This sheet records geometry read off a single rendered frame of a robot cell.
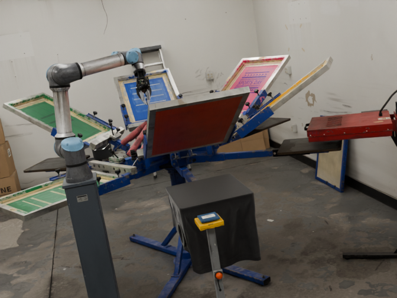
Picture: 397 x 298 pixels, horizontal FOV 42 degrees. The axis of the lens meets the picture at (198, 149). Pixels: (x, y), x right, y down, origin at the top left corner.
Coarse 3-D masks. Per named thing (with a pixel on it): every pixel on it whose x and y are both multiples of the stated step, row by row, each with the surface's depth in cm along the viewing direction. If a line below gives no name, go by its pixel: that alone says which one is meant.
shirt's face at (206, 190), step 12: (204, 180) 341; (216, 180) 337; (228, 180) 333; (180, 192) 324; (192, 192) 320; (204, 192) 316; (216, 192) 313; (228, 192) 310; (240, 192) 306; (180, 204) 302; (192, 204) 299
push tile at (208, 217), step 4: (212, 212) 275; (200, 216) 271; (204, 216) 270; (208, 216) 270; (212, 216) 269; (216, 216) 268; (200, 220) 267; (204, 220) 266; (208, 220) 265; (212, 220) 266
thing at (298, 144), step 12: (288, 144) 401; (300, 144) 395; (312, 144) 390; (324, 144) 384; (336, 144) 379; (192, 156) 420; (204, 156) 417; (216, 156) 414; (228, 156) 412; (240, 156) 409; (252, 156) 407; (264, 156) 404; (276, 156) 401
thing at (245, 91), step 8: (240, 88) 295; (248, 88) 295; (192, 96) 289; (200, 96) 290; (208, 96) 290; (216, 96) 291; (224, 96) 292; (232, 96) 294; (152, 104) 285; (160, 104) 285; (168, 104) 286; (176, 104) 286; (184, 104) 287; (192, 104) 290; (240, 104) 308; (152, 112) 287; (240, 112) 321; (152, 120) 297; (232, 120) 329; (152, 128) 309; (232, 128) 344; (152, 136) 320; (152, 144) 334; (208, 144) 362; (168, 152) 356; (176, 152) 360
